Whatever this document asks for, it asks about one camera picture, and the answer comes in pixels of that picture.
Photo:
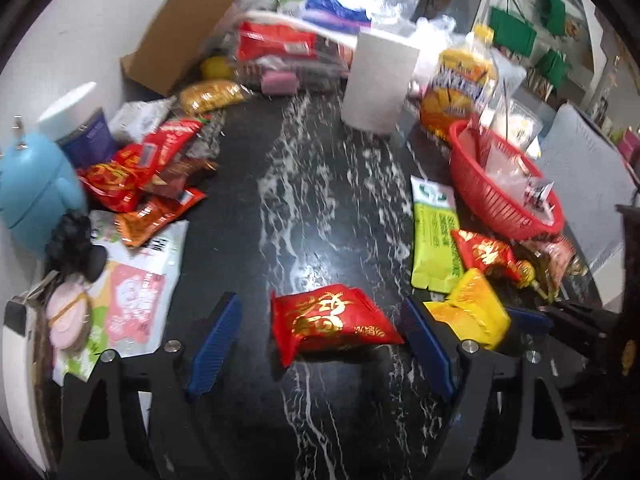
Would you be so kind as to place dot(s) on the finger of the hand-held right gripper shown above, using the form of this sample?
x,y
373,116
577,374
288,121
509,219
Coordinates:
x,y
530,320

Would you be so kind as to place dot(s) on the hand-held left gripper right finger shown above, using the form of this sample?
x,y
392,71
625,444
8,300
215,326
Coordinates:
x,y
427,350

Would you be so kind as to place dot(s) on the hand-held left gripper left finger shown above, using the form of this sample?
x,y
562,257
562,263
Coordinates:
x,y
215,345

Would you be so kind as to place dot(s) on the yellow snack packet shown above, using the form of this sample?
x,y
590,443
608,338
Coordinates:
x,y
482,300
446,317

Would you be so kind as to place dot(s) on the pink lattice snack packet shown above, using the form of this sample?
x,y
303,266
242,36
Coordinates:
x,y
552,257

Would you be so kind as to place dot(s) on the red gold-print snack packet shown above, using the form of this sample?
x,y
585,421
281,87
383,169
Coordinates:
x,y
485,255
325,325

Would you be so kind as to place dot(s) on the green white drink sachet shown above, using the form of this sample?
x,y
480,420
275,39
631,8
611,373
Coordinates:
x,y
435,240

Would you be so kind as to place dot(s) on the red plastic basket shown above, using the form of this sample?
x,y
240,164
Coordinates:
x,y
500,210

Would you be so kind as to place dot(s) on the gold foil candy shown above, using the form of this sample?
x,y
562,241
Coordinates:
x,y
525,274

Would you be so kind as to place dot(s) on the white pink printed packet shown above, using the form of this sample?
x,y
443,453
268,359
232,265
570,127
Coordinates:
x,y
135,300

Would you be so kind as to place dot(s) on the chair with light blue cover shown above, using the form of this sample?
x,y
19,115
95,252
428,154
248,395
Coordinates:
x,y
585,170

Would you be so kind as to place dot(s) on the pink gift box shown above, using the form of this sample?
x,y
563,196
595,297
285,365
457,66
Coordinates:
x,y
630,142

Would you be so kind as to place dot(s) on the round pink object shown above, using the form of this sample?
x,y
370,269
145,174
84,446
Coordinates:
x,y
67,310

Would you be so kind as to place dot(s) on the black fuzzy object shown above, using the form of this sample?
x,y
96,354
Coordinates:
x,y
75,245

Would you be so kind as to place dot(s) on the pile of red snack packets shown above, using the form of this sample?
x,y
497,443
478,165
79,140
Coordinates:
x,y
115,180

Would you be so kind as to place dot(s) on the green tote bag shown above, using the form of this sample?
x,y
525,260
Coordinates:
x,y
552,7
550,67
512,32

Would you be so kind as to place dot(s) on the light blue humidifier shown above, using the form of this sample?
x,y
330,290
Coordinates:
x,y
35,195

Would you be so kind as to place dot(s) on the white foil packet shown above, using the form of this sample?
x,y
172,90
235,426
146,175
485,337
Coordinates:
x,y
140,120

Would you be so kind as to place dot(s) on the iced tea bottle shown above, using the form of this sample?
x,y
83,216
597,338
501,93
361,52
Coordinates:
x,y
455,85

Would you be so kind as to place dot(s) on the purple jar with white lid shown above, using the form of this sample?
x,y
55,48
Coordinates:
x,y
85,135

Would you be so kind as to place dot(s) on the golden snack bag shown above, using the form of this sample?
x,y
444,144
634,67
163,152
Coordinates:
x,y
210,96

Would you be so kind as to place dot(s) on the white toilet paper roll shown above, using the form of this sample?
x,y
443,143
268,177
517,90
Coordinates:
x,y
380,85

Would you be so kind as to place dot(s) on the pink wrapped snack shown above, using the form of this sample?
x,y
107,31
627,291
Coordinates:
x,y
280,83

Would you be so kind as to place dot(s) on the yellow round object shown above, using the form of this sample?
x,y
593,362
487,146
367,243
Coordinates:
x,y
215,67

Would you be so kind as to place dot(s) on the clear box with red packet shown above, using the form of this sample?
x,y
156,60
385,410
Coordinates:
x,y
275,42

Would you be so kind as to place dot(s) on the brown cardboard box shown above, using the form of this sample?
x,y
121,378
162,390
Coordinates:
x,y
190,25

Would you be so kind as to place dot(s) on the clear plastic bag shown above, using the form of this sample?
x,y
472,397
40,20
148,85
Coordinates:
x,y
395,0

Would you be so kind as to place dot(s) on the blue tissue pack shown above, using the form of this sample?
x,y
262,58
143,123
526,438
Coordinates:
x,y
335,10

